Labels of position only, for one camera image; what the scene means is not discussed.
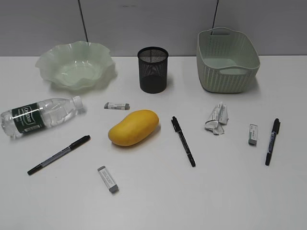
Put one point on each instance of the black marker pen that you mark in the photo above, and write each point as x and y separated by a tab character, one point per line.
60	154
178	130
274	133

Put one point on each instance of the clear water bottle green label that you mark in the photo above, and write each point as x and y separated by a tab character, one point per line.
40	115

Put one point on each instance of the pale green wavy glass bowl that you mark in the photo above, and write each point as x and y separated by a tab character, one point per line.
77	66

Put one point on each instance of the grey white eraser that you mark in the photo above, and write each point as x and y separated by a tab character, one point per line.
108	179
253	135
117	106

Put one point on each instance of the grey white eraser right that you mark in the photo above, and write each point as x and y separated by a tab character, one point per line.
253	135

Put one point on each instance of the yellow mango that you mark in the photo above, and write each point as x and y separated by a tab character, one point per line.
134	128

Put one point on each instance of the grey white eraser lower left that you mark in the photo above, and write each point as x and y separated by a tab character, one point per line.
108	179

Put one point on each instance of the white waste paper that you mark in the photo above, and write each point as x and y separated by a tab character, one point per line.
217	119

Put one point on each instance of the black mesh pen holder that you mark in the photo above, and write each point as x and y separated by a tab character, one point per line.
153	69

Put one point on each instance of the pale green woven plastic basket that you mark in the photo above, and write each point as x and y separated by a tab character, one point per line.
227	61

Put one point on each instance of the grey white eraser upper left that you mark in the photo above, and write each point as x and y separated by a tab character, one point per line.
117	106

